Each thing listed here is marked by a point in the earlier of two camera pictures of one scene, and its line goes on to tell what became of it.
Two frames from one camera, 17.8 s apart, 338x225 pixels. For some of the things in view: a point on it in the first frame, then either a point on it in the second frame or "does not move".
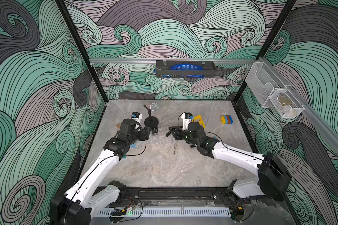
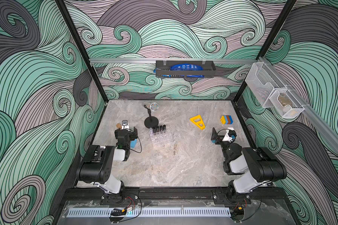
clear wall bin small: [286, 104] does not move
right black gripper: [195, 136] → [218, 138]
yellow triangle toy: [198, 118] does not move
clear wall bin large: [263, 81] does not move
